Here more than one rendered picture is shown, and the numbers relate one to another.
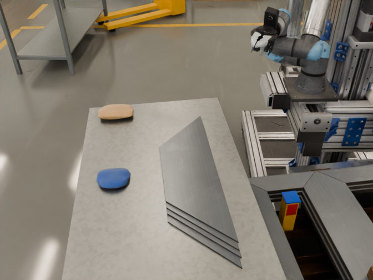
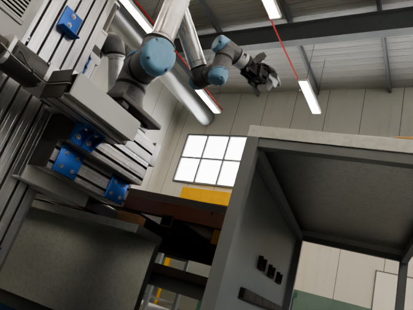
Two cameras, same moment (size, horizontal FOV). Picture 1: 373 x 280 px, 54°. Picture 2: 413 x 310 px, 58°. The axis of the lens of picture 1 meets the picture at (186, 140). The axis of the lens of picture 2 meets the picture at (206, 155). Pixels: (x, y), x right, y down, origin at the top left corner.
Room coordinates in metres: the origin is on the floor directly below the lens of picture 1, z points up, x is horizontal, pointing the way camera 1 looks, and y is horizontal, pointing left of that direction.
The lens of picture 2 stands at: (2.49, 0.34, 0.51)
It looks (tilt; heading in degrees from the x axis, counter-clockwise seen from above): 20 degrees up; 212
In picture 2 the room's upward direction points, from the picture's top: 17 degrees clockwise
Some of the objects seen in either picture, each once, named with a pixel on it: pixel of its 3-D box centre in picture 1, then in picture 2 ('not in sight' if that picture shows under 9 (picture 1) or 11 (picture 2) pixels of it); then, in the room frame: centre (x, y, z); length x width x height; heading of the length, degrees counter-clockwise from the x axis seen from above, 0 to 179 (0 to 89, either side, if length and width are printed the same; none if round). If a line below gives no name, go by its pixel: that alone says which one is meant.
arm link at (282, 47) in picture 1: (280, 45); (217, 71); (1.44, -0.40, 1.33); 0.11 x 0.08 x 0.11; 62
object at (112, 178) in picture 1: (113, 178); not in sight; (0.96, 0.26, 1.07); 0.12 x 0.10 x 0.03; 96
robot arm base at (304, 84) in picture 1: (311, 78); (126, 98); (1.62, -0.62, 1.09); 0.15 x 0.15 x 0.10
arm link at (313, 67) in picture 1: (314, 55); (137, 71); (1.63, -0.62, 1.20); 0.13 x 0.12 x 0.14; 62
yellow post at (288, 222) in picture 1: (287, 215); (220, 234); (1.02, -0.41, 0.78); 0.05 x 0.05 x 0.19; 6
